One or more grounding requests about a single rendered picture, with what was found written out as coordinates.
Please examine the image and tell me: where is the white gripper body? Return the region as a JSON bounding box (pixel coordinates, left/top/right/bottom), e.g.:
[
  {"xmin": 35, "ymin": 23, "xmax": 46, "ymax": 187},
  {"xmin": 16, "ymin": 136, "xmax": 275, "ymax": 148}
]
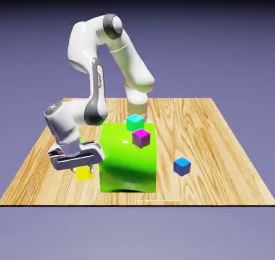
[{"xmin": 48, "ymin": 141, "xmax": 106, "ymax": 171}]

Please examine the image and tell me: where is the small cyan cube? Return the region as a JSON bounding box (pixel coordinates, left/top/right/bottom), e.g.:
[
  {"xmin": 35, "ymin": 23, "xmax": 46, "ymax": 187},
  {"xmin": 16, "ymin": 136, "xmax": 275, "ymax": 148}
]
[{"xmin": 126, "ymin": 114, "xmax": 146, "ymax": 133}]

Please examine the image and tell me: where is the large green box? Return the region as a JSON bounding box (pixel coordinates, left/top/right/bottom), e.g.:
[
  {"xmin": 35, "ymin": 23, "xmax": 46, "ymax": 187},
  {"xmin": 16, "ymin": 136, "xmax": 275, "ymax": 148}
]
[{"xmin": 98, "ymin": 122, "xmax": 157, "ymax": 193}]

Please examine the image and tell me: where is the small magenta cube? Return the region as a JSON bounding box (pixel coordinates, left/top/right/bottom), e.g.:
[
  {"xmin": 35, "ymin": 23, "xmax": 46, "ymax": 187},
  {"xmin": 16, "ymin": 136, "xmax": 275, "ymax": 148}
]
[{"xmin": 132, "ymin": 128, "xmax": 151, "ymax": 149}]

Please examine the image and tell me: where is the small yellow cube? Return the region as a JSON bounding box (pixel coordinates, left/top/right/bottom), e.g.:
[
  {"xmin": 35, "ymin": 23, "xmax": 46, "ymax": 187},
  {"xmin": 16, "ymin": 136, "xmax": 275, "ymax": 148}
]
[{"xmin": 75, "ymin": 165, "xmax": 95, "ymax": 182}]

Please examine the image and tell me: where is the small blue cube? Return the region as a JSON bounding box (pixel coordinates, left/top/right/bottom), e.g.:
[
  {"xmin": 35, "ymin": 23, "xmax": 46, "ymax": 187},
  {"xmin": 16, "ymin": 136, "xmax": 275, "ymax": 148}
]
[{"xmin": 173, "ymin": 157, "xmax": 192, "ymax": 177}]

